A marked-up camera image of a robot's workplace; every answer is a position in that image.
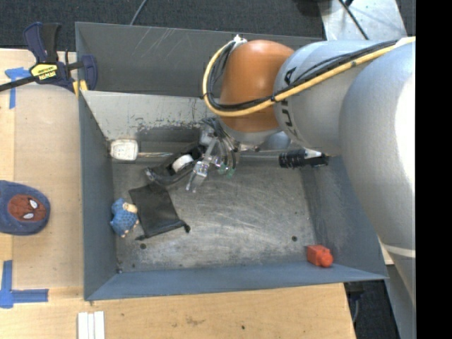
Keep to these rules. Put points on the white square plastic box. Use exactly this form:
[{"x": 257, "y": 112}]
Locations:
[{"x": 123, "y": 149}]

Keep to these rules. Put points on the blue round red-face toy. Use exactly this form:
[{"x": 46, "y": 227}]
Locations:
[{"x": 23, "y": 207}]

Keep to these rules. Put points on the pale wood board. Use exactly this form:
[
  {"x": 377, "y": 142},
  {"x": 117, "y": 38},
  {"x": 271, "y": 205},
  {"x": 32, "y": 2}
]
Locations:
[{"x": 49, "y": 147}]

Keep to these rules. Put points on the black cylinder on white bracket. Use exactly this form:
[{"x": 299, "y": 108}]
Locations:
[{"x": 293, "y": 159}]

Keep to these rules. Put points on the orange-red plastic block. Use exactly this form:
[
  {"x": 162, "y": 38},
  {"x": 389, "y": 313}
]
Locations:
[{"x": 318, "y": 255}]

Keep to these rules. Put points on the grey metal bin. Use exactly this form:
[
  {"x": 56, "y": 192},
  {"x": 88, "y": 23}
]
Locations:
[{"x": 240, "y": 217}]

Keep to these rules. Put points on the black cloth pouch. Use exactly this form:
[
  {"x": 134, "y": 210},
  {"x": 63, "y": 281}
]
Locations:
[{"x": 157, "y": 210}]

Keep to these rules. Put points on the black holder with white roll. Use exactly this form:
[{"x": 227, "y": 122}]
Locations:
[{"x": 166, "y": 175}]

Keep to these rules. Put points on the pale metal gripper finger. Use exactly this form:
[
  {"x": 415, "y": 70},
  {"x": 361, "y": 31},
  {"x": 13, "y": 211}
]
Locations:
[
  {"x": 202, "y": 169},
  {"x": 192, "y": 182}
]

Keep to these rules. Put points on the blue toy animal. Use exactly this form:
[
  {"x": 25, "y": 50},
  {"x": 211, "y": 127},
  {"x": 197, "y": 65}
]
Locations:
[{"x": 123, "y": 219}]

